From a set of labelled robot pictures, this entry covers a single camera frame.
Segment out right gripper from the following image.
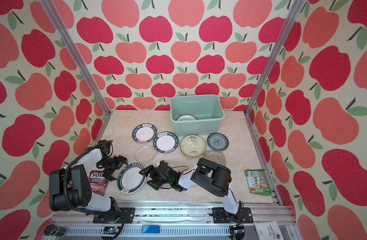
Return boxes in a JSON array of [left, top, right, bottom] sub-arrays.
[[136, 164, 170, 191]]

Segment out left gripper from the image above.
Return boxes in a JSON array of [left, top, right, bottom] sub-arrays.
[[98, 154, 128, 180]]

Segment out large green-red rim plate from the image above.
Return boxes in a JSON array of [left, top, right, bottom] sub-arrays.
[[117, 163, 146, 194]]

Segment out small green-rim plate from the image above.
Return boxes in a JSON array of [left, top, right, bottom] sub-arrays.
[[153, 131, 179, 154], [132, 123, 157, 143]]

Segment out white teal-ring plate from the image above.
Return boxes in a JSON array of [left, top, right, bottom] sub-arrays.
[[176, 115, 198, 122]]

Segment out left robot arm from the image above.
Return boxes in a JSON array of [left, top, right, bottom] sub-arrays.
[[49, 140, 128, 216]]

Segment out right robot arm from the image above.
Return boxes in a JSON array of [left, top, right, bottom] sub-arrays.
[[139, 158, 243, 224]]

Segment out green plastic bin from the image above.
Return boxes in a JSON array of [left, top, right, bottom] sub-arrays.
[[170, 95, 225, 137]]

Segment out purple candy bag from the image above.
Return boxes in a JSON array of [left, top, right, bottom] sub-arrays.
[[89, 171, 108, 196]]

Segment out clear glass plate left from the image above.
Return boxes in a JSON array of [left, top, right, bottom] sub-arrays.
[[133, 145, 157, 164]]

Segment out cream floral plate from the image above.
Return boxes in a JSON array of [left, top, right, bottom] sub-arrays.
[[180, 135, 206, 158]]

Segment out grey glass plate right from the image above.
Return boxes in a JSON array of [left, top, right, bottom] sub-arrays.
[[202, 150, 226, 166]]

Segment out blue patterned small plate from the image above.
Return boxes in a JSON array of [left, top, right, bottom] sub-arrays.
[[207, 133, 229, 151]]

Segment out black cylinder lens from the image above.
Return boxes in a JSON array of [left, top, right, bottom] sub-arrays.
[[44, 224, 68, 237]]

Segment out green snack bag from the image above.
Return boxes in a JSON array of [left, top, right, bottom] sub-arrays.
[[244, 169, 272, 196]]

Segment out white paper sheet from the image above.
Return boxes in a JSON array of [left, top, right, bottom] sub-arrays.
[[254, 221, 284, 240]]

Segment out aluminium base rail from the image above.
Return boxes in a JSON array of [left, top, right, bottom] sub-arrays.
[[39, 201, 302, 240]]

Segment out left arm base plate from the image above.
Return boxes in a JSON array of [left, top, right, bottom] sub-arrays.
[[93, 208, 135, 224]]

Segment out blue block on rail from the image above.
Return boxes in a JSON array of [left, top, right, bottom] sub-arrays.
[[141, 225, 160, 234]]

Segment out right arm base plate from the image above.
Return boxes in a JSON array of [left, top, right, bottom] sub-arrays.
[[211, 208, 253, 224]]

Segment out left aluminium frame post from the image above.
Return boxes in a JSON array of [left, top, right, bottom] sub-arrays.
[[40, 0, 112, 118]]

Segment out aluminium frame post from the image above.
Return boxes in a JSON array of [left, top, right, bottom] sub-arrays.
[[244, 0, 306, 119], [40, 0, 112, 118]]

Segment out right aluminium frame post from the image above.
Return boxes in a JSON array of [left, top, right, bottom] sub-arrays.
[[244, 0, 306, 119]]

